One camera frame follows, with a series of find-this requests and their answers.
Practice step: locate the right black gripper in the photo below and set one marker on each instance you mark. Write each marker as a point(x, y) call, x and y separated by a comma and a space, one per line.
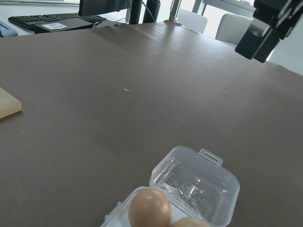
point(273, 20)

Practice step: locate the clear plastic egg box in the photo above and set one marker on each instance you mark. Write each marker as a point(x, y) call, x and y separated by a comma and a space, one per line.
point(197, 186)

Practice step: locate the brown egg near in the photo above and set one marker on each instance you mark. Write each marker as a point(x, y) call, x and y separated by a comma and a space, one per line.
point(190, 222)

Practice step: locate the brown egg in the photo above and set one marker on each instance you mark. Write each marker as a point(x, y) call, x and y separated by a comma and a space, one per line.
point(150, 208)
point(190, 222)

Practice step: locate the brown egg far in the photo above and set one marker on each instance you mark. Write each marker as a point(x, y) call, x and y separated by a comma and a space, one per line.
point(150, 208)

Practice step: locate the grey office chair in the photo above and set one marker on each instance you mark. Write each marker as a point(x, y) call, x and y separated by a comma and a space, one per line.
point(232, 28)

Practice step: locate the black monitor stand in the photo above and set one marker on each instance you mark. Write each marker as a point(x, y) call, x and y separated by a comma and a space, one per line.
point(145, 10)

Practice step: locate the black keyboard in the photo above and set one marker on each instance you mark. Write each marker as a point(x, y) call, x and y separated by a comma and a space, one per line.
point(28, 22)

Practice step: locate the bamboo cutting board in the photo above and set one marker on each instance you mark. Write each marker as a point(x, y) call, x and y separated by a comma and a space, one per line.
point(8, 104)

